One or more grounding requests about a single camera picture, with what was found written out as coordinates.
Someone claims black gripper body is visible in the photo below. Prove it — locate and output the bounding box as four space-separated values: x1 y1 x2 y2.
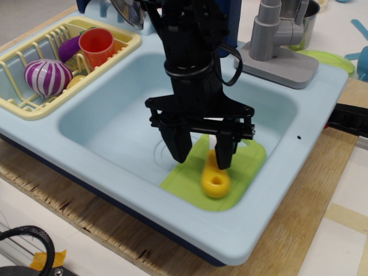
145 71 255 140

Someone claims cream dish rack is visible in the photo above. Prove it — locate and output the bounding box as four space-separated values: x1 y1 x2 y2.
1 16 141 120

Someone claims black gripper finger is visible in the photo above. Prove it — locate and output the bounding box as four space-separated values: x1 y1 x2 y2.
215 134 238 170
159 126 192 163

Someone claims steel pot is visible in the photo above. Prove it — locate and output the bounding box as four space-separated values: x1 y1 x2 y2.
280 1 320 51

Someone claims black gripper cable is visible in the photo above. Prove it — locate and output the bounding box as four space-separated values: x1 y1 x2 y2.
218 43 244 87

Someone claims black clamp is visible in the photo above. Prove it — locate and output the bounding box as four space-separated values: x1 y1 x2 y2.
326 103 367 137

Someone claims blue plastic cup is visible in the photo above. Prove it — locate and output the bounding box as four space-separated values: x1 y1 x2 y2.
356 46 368 82

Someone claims green plastic cutting board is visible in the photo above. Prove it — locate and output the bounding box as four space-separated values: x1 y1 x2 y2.
160 135 266 212

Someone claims purple toy eggplant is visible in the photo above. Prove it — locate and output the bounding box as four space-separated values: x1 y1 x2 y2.
59 36 81 63

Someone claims light blue toy sink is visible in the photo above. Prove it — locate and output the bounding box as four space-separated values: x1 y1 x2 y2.
1 12 348 266

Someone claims grey toy faucet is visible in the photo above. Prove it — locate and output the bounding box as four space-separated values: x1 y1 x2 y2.
234 1 319 89

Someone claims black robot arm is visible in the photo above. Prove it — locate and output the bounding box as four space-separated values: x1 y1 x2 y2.
141 1 254 170

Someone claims purple striped toy onion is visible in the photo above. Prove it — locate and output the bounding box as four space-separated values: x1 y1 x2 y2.
24 59 73 99

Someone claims black braided cable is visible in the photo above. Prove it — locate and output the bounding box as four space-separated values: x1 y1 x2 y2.
0 225 56 276

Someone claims yellow tape piece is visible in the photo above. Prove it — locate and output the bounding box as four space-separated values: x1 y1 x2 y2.
29 250 67 271

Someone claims yellow toy in rack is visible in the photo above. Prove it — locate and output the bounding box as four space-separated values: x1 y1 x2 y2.
66 75 85 90

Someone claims wooden base board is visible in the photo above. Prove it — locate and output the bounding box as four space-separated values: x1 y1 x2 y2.
0 4 368 276

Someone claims orange plastic cup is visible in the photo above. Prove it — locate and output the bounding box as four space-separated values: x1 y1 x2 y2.
79 28 115 69

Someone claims yellow handled toy knife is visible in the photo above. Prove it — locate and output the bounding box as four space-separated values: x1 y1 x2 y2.
201 135 231 198

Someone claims green plastic plate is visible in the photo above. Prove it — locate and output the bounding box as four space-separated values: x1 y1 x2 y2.
297 50 355 76

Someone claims dark blue plastic box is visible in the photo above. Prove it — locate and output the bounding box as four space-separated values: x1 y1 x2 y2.
77 1 242 58

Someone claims blue plastic utensil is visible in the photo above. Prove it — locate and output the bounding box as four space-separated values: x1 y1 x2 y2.
351 19 368 40

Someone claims steel pot lid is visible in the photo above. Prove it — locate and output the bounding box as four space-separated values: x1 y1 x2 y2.
111 0 147 30

